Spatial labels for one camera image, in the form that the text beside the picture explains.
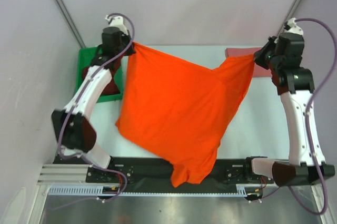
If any folded pink t-shirt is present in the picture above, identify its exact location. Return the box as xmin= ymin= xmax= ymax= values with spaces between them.
xmin=225 ymin=47 xmax=274 ymax=79

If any dark red t-shirt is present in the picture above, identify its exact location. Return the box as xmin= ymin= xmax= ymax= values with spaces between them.
xmin=82 ymin=66 xmax=120 ymax=96

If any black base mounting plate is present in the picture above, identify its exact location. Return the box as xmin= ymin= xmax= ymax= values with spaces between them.
xmin=54 ymin=156 xmax=274 ymax=193

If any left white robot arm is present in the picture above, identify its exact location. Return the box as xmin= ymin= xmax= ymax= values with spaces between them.
xmin=51 ymin=24 xmax=134 ymax=182

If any aluminium frame rail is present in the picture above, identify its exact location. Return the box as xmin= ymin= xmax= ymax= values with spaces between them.
xmin=36 ymin=164 xmax=327 ymax=187

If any white slotted cable duct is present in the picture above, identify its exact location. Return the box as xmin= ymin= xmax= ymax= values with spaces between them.
xmin=48 ymin=184 xmax=264 ymax=197

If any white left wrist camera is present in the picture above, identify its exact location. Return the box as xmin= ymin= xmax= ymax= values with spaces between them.
xmin=105 ymin=15 xmax=129 ymax=35

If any green plastic bin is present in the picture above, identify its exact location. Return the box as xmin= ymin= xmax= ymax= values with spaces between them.
xmin=75 ymin=47 xmax=124 ymax=103

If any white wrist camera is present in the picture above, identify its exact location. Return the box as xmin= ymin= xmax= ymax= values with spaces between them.
xmin=105 ymin=15 xmax=129 ymax=35
xmin=284 ymin=17 xmax=304 ymax=36

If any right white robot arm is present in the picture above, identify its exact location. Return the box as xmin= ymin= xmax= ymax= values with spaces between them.
xmin=243 ymin=32 xmax=335 ymax=187

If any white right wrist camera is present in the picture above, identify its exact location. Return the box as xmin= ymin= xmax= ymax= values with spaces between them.
xmin=284 ymin=17 xmax=304 ymax=36

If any orange t-shirt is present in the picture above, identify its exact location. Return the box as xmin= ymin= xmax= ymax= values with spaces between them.
xmin=115 ymin=43 xmax=254 ymax=187

